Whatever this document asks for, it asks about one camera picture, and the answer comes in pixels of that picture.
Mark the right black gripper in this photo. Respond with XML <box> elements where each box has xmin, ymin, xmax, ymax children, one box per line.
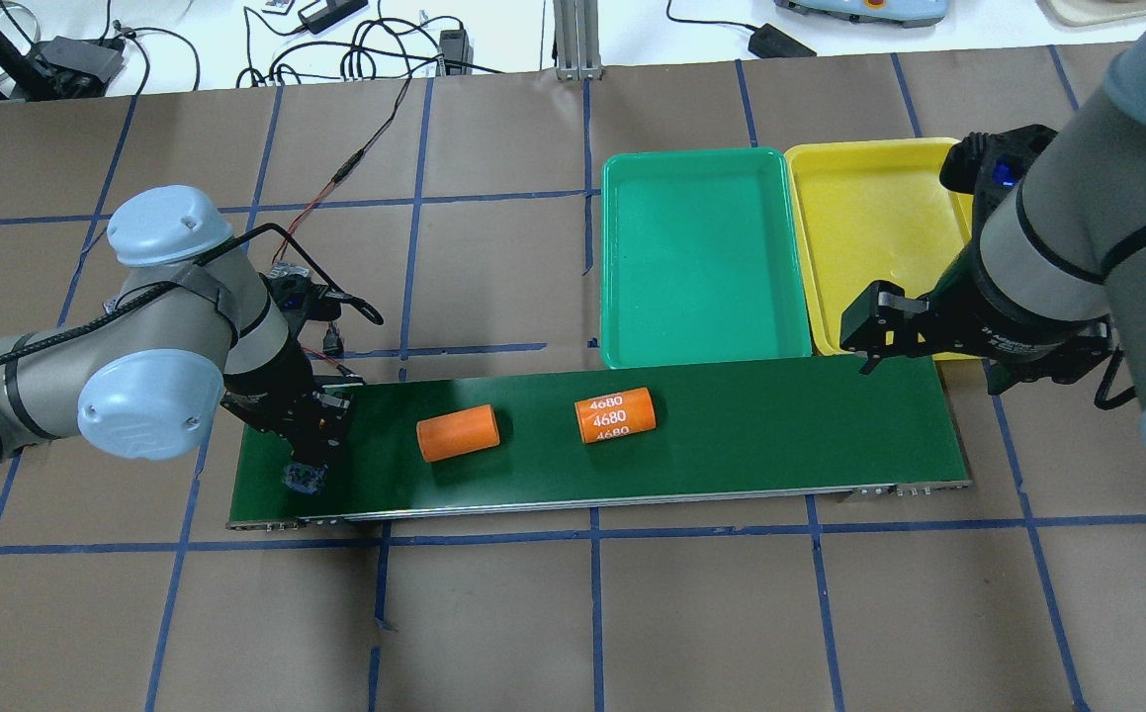
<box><xmin>839</xmin><ymin>281</ymin><xmax>1114</xmax><ymax>396</ymax></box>

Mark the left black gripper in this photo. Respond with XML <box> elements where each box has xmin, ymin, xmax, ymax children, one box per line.
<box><xmin>221</xmin><ymin>375</ymin><xmax>352</xmax><ymax>475</ymax></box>

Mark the plain orange cylinder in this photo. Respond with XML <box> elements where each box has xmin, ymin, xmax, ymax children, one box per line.
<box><xmin>417</xmin><ymin>404</ymin><xmax>501</xmax><ymax>463</ymax></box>

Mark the orange cylinder with 4680 print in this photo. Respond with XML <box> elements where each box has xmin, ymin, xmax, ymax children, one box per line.
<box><xmin>573</xmin><ymin>388</ymin><xmax>658</xmax><ymax>443</ymax></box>

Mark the green push button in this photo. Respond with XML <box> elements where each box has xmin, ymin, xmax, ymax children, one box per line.
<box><xmin>282</xmin><ymin>461</ymin><xmax>328</xmax><ymax>494</ymax></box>

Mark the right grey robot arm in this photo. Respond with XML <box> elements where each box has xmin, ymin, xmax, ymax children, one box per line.
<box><xmin>839</xmin><ymin>32</ymin><xmax>1146</xmax><ymax>443</ymax></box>

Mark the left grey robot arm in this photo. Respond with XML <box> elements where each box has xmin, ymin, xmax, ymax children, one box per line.
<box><xmin>0</xmin><ymin>185</ymin><xmax>383</xmax><ymax>492</ymax></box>

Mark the green conveyor belt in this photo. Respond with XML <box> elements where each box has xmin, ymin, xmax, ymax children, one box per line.
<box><xmin>227</xmin><ymin>357</ymin><xmax>970</xmax><ymax>530</ymax></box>

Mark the yellow plastic tray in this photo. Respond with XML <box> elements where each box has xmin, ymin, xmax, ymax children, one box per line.
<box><xmin>784</xmin><ymin>136</ymin><xmax>972</xmax><ymax>357</ymax></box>

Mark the small sensor circuit board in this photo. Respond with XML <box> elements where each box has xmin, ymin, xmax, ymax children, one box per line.
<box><xmin>266</xmin><ymin>261</ymin><xmax>311</xmax><ymax>289</ymax></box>

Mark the green plastic tray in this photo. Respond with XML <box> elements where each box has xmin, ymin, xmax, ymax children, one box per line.
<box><xmin>601</xmin><ymin>147</ymin><xmax>813</xmax><ymax>369</ymax></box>

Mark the blue teach pendant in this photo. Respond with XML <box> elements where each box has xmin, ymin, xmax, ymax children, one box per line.
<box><xmin>774</xmin><ymin>0</ymin><xmax>949</xmax><ymax>29</ymax></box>

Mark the black power adapter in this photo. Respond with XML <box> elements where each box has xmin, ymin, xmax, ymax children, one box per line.
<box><xmin>748</xmin><ymin>24</ymin><xmax>817</xmax><ymax>58</ymax></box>

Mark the red black wire cable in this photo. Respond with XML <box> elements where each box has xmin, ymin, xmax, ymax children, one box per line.
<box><xmin>276</xmin><ymin>19</ymin><xmax>455</xmax><ymax>377</ymax></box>

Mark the aluminium frame post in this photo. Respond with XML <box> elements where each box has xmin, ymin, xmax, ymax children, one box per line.
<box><xmin>554</xmin><ymin>0</ymin><xmax>603</xmax><ymax>83</ymax></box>

